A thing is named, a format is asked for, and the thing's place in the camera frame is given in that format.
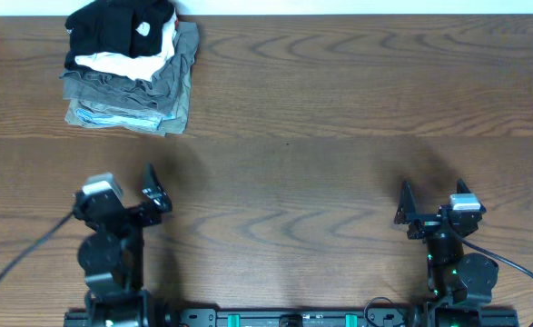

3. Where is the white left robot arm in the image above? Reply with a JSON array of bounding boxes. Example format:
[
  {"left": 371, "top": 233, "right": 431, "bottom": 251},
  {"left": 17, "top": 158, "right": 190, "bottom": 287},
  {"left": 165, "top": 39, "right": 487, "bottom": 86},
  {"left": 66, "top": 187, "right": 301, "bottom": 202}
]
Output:
[{"left": 73, "top": 164, "right": 173, "bottom": 326}]

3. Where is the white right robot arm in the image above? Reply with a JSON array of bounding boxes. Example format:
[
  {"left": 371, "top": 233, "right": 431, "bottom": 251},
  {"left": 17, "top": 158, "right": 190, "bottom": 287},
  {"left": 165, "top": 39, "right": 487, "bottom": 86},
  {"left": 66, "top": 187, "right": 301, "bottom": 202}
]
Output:
[{"left": 394, "top": 180, "right": 498, "bottom": 326}]

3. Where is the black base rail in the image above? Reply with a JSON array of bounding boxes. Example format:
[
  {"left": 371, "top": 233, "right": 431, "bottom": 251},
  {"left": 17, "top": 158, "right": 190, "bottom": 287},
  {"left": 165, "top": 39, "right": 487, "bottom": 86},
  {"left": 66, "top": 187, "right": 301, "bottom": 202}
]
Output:
[{"left": 64, "top": 306, "right": 519, "bottom": 327}]

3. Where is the black t-shirt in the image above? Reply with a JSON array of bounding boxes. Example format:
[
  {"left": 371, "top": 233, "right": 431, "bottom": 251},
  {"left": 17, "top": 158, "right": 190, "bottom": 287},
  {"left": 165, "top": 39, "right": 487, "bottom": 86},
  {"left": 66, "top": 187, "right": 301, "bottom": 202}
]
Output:
[{"left": 64, "top": 0, "right": 175, "bottom": 69}]

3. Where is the grey folded shirt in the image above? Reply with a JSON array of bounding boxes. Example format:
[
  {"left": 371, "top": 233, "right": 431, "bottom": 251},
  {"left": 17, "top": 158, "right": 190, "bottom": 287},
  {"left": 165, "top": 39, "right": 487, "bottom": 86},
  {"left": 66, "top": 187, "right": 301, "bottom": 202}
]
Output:
[{"left": 61, "top": 22, "right": 200, "bottom": 121}]

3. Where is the white folded shirt top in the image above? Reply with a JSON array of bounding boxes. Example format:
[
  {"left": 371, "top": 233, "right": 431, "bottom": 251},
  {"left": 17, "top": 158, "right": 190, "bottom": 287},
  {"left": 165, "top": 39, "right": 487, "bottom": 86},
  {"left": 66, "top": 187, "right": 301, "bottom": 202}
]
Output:
[{"left": 74, "top": 12, "right": 179, "bottom": 82}]

